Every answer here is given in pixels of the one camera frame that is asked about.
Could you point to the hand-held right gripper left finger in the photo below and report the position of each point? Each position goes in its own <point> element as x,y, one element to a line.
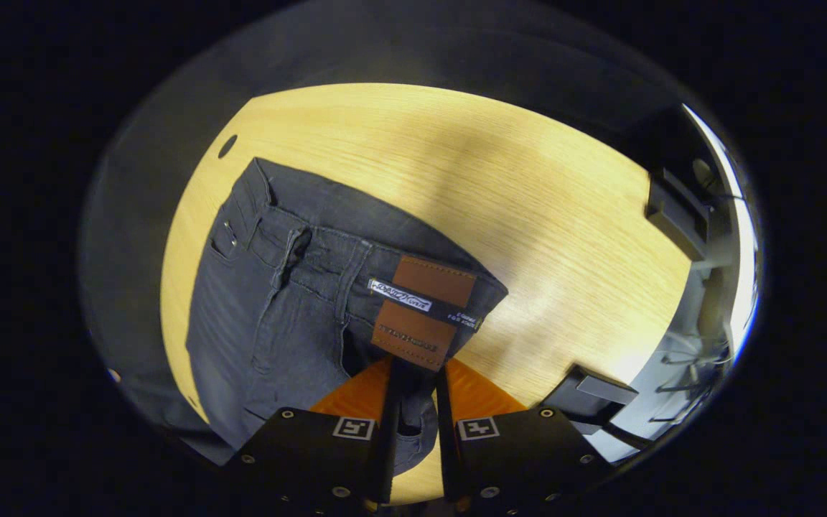
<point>390,459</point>

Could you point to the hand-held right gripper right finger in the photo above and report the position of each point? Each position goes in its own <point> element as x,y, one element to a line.
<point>446,459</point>

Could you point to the dark grey jeans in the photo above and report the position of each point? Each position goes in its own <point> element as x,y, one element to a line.
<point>298,309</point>

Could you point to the black backdrop cloth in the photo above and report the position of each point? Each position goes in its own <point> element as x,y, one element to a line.
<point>169,108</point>

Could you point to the black table edge bracket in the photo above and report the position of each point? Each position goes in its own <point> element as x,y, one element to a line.
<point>675,212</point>
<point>586,398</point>

